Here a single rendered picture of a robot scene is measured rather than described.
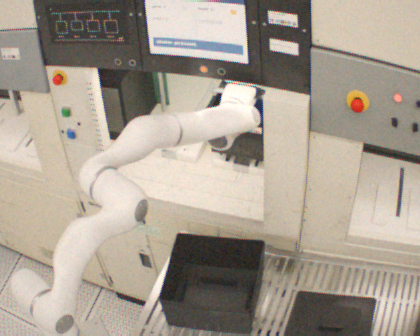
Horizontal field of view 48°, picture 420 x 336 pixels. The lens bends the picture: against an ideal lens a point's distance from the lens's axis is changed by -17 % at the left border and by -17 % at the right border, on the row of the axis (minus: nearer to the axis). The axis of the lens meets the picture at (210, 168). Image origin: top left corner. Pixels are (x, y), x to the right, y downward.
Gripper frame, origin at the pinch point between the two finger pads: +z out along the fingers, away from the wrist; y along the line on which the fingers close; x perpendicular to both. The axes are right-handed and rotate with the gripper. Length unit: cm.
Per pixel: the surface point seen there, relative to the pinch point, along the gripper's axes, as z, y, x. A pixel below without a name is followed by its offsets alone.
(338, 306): -60, 48, -33
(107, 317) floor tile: -45, -61, -119
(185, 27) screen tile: -30.6, -6.9, 38.1
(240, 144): -10.7, 0.1, -19.1
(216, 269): -47, 2, -42
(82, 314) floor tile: -49, -75, -119
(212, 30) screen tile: -30.6, 0.7, 37.8
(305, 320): -67, 38, -33
